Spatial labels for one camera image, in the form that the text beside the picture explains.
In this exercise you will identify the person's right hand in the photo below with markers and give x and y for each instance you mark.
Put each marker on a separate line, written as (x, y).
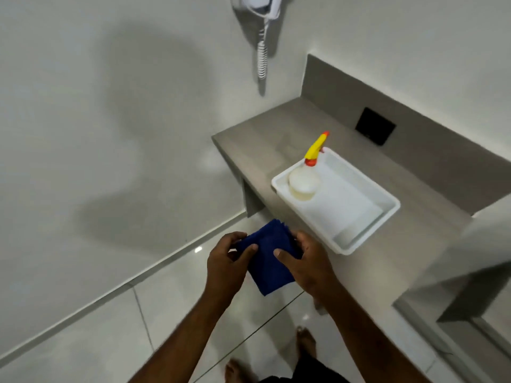
(313, 271)

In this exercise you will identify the person's left hand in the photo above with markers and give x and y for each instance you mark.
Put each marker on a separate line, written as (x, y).
(223, 273)

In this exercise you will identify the person's left thumb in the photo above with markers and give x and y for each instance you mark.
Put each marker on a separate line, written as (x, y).
(245, 254)

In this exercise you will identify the person's right thumb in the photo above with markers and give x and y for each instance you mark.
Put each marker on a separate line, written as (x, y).
(286, 258)

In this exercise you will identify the blue cleaning cloth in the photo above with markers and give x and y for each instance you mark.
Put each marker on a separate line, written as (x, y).
(268, 257)

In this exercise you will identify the person's left forearm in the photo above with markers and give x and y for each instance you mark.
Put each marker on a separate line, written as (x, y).
(179, 343)

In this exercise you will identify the person's right forearm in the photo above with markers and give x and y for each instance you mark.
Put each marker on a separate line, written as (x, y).
(371, 339)

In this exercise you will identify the white plastic tray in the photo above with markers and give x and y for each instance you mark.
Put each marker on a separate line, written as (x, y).
(339, 203)

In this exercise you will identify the white spray bottle yellow nozzle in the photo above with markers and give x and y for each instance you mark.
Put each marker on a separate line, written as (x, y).
(305, 177)

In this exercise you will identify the person's right foot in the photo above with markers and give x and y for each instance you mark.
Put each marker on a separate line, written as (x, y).
(306, 342)

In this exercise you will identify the person's foot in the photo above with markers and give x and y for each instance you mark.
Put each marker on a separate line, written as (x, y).
(306, 342)
(235, 371)

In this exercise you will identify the grey counter shelf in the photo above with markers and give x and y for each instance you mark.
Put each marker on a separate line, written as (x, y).
(359, 195)

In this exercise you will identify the person's black shorts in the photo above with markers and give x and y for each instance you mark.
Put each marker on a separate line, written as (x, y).
(305, 372)

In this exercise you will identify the person's left foot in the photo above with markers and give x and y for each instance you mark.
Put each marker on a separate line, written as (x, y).
(235, 371)

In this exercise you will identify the black wall socket plate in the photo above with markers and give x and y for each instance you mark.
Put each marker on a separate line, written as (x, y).
(375, 126)

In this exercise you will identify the white wall hair dryer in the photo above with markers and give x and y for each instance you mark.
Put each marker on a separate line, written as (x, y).
(259, 4)

